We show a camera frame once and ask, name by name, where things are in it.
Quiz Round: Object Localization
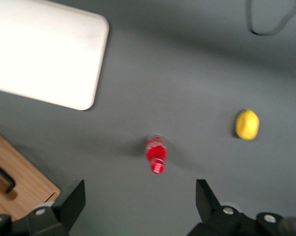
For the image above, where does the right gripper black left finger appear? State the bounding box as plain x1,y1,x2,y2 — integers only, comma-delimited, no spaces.
51,179,86,236

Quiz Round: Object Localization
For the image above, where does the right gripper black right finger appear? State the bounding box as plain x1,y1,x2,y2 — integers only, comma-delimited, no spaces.
195,178,239,224

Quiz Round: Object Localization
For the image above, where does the wooden two-drawer cabinet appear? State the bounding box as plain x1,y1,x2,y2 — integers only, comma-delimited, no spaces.
0,125,62,222

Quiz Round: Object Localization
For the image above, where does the small red soda bottle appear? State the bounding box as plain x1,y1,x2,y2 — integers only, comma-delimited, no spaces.
144,133,168,175

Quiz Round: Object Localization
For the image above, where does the yellow lemon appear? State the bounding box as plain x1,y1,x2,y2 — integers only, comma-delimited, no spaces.
235,109,260,141

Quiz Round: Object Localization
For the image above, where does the cream rectangular plastic tray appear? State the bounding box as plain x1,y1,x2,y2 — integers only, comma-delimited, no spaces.
0,0,110,111

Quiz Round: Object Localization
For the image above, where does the black handle of shallow drawer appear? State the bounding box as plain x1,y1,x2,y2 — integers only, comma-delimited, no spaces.
0,159,16,195

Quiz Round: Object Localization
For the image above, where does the black cable on table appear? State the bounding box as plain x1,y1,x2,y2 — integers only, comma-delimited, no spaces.
245,0,296,36

